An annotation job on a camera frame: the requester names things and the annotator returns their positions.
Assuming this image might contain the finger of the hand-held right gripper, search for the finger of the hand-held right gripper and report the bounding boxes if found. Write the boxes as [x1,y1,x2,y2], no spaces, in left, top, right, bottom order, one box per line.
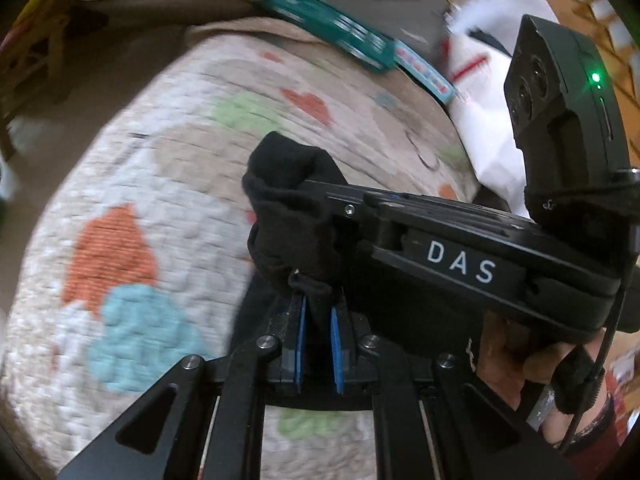
[301,178,407,247]

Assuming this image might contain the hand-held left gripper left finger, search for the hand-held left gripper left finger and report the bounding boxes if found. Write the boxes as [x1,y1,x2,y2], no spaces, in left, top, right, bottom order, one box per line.
[57,294,307,480]

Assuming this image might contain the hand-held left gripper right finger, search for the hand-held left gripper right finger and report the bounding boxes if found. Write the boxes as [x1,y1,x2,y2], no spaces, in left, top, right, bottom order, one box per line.
[329,290,587,480]

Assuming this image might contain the black pants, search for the black pants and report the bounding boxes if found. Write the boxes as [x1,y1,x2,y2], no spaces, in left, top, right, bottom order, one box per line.
[227,131,483,411]

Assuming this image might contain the person's right forearm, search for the person's right forearm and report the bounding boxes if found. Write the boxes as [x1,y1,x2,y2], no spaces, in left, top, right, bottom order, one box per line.
[541,395,628,461]

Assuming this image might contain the person's right hand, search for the person's right hand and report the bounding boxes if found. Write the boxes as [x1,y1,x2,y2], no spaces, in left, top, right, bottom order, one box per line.
[476,310,607,443]

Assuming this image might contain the teal and red striped box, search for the teal and red striped box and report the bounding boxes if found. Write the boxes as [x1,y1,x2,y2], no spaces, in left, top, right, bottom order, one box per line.
[394,41,457,107]

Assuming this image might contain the teal flat box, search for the teal flat box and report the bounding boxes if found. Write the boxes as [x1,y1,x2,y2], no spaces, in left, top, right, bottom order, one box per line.
[260,0,401,75]

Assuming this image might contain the heart-printed quilted blanket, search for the heart-printed quilted blanket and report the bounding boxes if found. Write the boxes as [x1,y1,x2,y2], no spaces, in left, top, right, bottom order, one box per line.
[0,19,481,480]

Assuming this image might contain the wooden chair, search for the wooden chair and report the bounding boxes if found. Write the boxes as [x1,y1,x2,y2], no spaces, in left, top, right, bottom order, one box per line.
[0,7,73,161]

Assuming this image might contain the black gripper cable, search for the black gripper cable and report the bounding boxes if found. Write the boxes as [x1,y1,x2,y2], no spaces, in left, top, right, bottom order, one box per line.
[559,275,630,457]

